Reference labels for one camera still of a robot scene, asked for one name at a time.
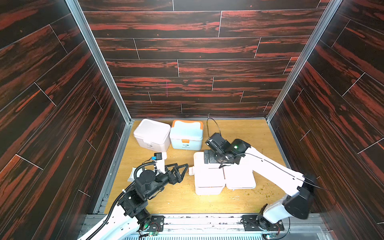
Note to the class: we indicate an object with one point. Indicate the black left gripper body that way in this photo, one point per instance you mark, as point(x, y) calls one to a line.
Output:
point(159, 181)

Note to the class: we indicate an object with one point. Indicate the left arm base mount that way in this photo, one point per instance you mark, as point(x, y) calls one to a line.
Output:
point(152, 227)

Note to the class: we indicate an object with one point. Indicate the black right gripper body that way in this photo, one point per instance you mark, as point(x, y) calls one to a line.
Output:
point(212, 156)

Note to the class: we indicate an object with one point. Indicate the white gauze packet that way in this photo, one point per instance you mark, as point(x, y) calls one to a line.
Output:
point(132, 175)

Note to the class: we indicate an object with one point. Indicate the white orange-trimmed medicine chest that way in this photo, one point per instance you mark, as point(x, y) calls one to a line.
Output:
point(187, 135)

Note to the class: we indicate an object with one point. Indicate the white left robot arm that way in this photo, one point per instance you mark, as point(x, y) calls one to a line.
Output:
point(128, 213)

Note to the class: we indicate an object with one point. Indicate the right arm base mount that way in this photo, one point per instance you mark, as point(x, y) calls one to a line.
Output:
point(251, 223)

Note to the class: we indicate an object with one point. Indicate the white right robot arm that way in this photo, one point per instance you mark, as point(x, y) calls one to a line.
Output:
point(299, 188)

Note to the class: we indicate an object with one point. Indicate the pink rear medicine chest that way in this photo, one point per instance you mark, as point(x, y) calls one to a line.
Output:
point(153, 135)

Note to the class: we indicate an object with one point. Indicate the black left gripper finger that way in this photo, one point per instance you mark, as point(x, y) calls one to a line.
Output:
point(168, 173)
point(179, 173)

